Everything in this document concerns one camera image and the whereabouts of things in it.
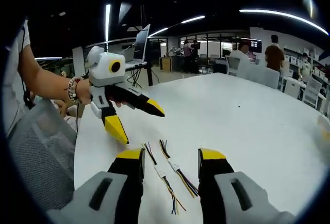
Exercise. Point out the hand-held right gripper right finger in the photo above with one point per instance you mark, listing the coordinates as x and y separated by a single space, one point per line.
232 198

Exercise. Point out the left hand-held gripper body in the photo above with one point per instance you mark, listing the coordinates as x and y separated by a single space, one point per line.
103 69

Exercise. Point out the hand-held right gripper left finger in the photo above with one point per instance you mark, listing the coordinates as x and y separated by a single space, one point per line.
113 195

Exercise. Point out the open silver laptop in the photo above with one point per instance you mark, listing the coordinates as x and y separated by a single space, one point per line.
141 44

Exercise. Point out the wooden cabinet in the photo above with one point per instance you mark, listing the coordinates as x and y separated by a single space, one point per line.
165 64

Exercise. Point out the grey mesh office chair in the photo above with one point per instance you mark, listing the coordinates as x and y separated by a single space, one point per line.
41 151

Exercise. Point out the person's white shirt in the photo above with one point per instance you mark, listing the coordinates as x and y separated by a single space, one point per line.
14 79

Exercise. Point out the white office chair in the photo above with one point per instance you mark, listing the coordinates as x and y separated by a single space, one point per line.
312 92
260 75

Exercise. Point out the shelf with white bins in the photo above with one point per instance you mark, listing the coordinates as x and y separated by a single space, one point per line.
317 64

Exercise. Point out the long ceiling light strip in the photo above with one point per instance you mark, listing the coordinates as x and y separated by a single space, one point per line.
283 15

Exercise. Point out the wall monitor screen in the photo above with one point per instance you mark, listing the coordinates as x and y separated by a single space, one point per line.
255 46

